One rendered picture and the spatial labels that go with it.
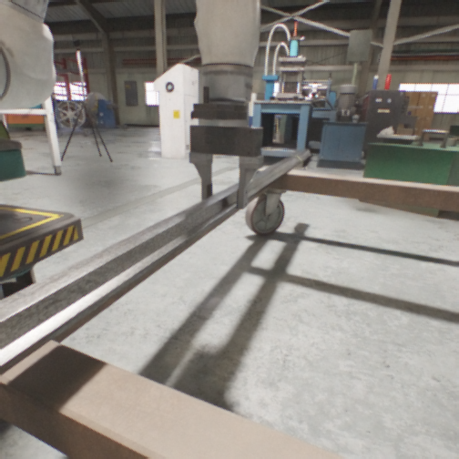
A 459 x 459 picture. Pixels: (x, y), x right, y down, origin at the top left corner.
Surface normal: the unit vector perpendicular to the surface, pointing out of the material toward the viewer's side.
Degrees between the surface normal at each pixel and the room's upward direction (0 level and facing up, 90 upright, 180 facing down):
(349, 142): 90
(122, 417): 0
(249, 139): 90
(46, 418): 90
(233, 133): 90
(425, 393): 0
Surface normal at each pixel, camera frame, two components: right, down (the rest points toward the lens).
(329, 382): 0.04, -0.94
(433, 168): -0.71, 0.22
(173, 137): -0.29, 0.33
